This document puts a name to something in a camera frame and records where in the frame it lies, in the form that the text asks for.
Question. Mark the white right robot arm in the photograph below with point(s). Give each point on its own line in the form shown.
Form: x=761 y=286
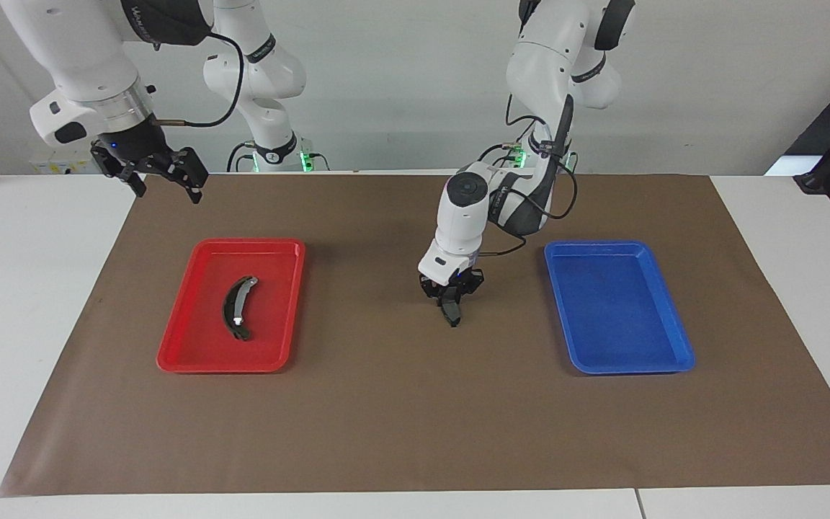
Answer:
x=83 y=58

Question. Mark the small dark grey brake pad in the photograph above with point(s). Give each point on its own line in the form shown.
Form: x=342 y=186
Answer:
x=452 y=316

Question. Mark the brown table mat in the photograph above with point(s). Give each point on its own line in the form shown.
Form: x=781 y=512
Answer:
x=422 y=418

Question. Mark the red plastic tray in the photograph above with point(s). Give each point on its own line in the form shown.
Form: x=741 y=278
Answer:
x=199 y=346

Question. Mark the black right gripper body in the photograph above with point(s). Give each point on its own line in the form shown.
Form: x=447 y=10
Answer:
x=134 y=151

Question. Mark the curved black brake shoe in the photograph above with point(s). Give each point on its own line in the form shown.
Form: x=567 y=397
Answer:
x=230 y=306

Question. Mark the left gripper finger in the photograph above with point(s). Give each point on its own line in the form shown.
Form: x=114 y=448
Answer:
x=442 y=297
x=458 y=295

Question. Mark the white wall box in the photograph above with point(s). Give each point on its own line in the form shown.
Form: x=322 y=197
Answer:
x=62 y=167

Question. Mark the blue plastic tray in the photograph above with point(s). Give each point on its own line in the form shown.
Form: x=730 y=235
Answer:
x=617 y=310

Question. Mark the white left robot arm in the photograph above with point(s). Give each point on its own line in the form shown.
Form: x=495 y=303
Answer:
x=462 y=216

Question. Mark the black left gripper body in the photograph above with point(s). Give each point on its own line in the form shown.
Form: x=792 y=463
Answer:
x=469 y=281

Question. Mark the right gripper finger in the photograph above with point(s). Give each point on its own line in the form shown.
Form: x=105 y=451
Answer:
x=137 y=184
x=190 y=174

